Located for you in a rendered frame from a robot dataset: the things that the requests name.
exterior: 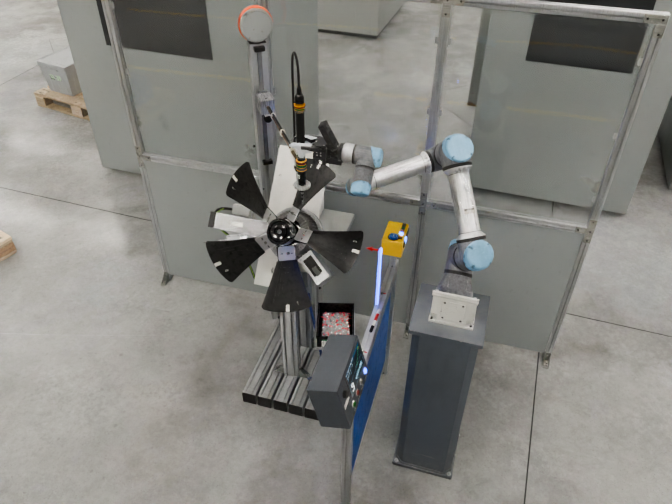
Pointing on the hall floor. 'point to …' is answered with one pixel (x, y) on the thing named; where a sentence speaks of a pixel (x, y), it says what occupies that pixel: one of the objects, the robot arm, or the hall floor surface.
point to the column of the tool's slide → (262, 127)
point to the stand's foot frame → (280, 385)
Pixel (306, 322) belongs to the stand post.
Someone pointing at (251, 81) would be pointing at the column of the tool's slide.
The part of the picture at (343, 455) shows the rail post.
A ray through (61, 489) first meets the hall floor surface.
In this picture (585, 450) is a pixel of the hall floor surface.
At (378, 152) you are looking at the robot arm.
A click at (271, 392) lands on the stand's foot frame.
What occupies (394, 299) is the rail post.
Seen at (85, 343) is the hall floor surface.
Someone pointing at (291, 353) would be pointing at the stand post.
